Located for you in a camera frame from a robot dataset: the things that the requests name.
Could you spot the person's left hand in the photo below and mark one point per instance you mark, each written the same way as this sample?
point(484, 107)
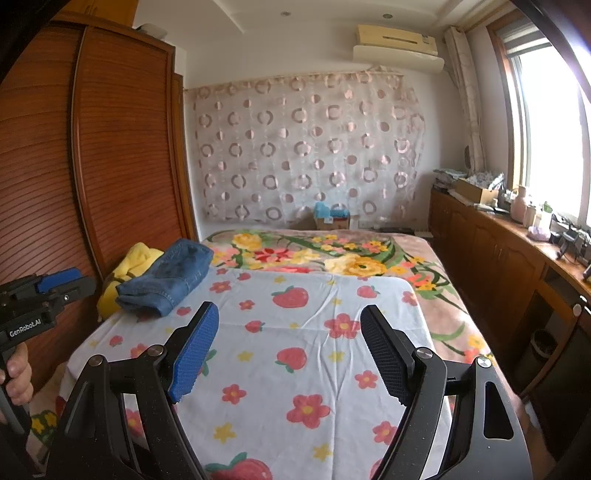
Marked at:
point(21, 378)

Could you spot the circle-patterned sheer curtain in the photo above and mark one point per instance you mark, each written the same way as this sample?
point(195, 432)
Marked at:
point(304, 152)

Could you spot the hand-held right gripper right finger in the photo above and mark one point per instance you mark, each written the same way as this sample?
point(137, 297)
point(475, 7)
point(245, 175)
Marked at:
point(390, 355)

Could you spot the black desk device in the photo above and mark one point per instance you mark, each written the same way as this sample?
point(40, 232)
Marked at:
point(570, 240)

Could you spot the blue plush toy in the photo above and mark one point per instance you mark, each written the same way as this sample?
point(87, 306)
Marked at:
point(330, 210)

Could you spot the pink floral blanket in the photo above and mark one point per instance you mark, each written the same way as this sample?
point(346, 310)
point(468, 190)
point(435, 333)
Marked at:
point(452, 277)

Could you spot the window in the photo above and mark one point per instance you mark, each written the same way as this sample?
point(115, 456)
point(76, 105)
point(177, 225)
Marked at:
point(549, 115)

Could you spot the wooden slatted wardrobe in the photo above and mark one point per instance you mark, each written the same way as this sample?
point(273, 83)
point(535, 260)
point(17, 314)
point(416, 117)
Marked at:
point(120, 138)

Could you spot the open cardboard box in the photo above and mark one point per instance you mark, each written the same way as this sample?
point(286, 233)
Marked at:
point(475, 190)

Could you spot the patterned window curtain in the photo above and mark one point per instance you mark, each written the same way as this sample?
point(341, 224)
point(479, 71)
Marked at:
point(468, 101)

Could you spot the yellow plush toy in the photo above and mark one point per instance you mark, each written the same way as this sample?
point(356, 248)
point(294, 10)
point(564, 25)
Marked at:
point(134, 258)

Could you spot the long wooden cabinet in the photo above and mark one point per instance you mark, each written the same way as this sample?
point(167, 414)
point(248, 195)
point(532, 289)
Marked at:
point(494, 249)

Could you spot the small cardboard box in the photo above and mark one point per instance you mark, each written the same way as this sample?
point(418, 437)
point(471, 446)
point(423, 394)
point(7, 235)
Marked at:
point(334, 223)

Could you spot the pink bottle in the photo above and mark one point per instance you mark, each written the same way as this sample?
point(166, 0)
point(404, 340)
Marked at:
point(519, 205)

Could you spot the pile of folded cloths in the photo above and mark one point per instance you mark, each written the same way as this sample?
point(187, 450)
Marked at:
point(448, 177)

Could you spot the wall air conditioner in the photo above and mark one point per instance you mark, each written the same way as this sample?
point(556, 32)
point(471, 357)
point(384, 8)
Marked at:
point(397, 46)

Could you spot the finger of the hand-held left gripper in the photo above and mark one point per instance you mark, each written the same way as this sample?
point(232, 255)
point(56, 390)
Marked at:
point(76, 290)
point(57, 279)

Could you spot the blue denim pants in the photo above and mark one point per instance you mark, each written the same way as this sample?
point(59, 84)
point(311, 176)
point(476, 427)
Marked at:
point(175, 272)

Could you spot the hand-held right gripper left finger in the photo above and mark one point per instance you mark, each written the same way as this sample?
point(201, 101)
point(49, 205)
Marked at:
point(196, 355)

